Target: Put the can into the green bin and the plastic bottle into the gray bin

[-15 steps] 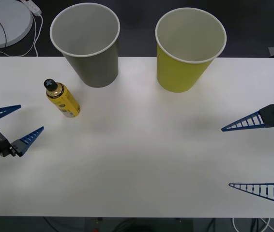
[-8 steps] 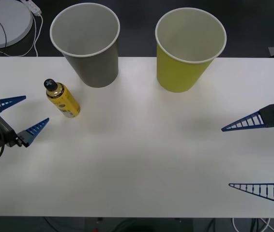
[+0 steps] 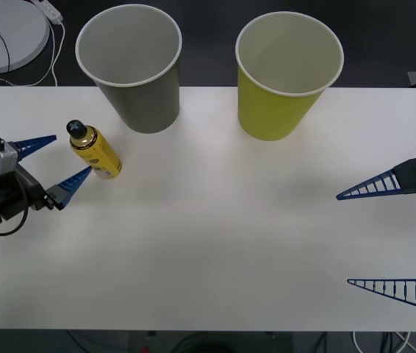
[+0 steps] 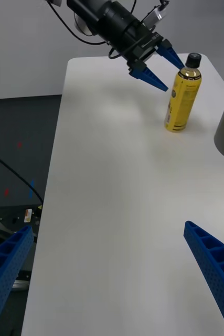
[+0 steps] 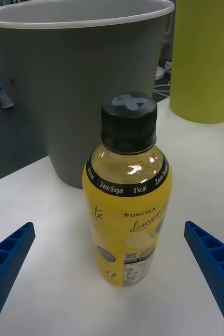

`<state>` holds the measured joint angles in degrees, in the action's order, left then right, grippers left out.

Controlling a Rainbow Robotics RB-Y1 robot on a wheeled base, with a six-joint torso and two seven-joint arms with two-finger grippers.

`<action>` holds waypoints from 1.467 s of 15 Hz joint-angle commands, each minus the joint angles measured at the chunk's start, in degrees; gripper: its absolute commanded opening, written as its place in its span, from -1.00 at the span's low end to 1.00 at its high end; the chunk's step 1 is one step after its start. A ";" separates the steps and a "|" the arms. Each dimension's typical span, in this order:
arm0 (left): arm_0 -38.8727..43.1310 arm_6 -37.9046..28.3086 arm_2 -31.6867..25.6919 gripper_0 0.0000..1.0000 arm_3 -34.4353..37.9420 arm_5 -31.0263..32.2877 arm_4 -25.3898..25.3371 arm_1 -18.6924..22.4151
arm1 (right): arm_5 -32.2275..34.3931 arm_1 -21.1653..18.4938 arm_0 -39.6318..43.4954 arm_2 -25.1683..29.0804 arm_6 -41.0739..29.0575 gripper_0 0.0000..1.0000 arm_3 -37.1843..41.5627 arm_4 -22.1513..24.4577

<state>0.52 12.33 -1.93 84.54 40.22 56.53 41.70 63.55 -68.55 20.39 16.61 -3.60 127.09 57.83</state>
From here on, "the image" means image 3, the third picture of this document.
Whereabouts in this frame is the white power strip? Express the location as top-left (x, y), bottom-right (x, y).
top-left (31, 0), bottom-right (64, 24)

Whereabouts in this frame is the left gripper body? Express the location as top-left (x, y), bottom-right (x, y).
top-left (0, 167), bottom-right (47, 222)

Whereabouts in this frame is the white cable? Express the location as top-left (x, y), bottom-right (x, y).
top-left (0, 22), bottom-right (66, 88)
top-left (352, 330), bottom-right (412, 353)
top-left (49, 21), bottom-right (60, 88)

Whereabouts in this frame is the grey plastic bin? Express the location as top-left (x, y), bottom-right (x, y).
top-left (74, 3), bottom-right (183, 135)

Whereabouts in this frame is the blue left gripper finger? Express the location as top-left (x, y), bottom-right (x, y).
top-left (12, 135), bottom-right (57, 162)
top-left (44, 165), bottom-right (93, 212)

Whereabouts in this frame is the yellow-green plastic bin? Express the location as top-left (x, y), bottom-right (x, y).
top-left (234, 10), bottom-right (345, 142)

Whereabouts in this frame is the yellow bottle with black cap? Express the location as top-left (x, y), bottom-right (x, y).
top-left (66, 119), bottom-right (123, 181)

